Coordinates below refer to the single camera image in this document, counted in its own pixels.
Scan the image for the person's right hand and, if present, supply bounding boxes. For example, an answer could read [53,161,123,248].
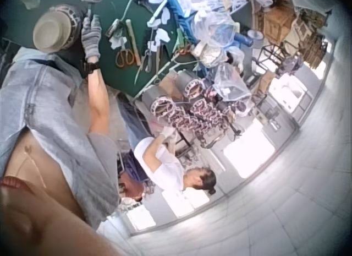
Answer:
[80,15,103,61]

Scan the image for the grey hand tool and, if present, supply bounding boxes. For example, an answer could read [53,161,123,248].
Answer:
[106,18,125,38]

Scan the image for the motor stator with cream cap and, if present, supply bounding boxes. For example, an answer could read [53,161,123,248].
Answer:
[32,5,86,55]

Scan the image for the black wrist band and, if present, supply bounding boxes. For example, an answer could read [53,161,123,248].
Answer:
[83,61,101,76]

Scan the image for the wooden stick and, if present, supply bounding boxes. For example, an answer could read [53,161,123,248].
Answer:
[125,19,142,66]

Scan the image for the metal pliers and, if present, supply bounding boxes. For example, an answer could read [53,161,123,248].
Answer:
[142,49,155,74]

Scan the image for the white plastic bar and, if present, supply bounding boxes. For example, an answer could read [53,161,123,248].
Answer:
[148,0,169,23]

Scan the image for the scattered white paper pieces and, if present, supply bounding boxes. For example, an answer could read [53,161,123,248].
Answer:
[108,0,177,52]

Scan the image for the grey motor housing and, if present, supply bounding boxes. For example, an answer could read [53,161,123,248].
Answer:
[139,84,163,108]

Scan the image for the blue plastic crate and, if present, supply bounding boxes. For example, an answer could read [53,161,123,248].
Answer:
[162,0,199,45]

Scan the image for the heap of clear plastic bags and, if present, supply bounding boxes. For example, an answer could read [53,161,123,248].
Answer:
[189,10,246,68]

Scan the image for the pile of wound motor stators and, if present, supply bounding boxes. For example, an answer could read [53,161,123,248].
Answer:
[150,71,248,148]

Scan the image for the clear plastic bag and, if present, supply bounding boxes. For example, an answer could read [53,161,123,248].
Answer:
[213,63,252,110]

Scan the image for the red stool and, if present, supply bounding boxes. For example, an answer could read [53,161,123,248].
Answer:
[119,172,146,202]

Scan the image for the wooden crate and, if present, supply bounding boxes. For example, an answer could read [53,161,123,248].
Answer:
[263,5,297,45]

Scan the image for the cluttered storage shelf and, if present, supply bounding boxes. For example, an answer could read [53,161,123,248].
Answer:
[293,7,332,74]

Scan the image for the white cord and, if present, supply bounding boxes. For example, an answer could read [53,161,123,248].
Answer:
[118,0,138,27]

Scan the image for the orange-handled scissors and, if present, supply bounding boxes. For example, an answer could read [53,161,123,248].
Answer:
[115,46,135,68]

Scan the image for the black metal frame stool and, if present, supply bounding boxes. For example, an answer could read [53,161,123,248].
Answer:
[257,41,293,68]

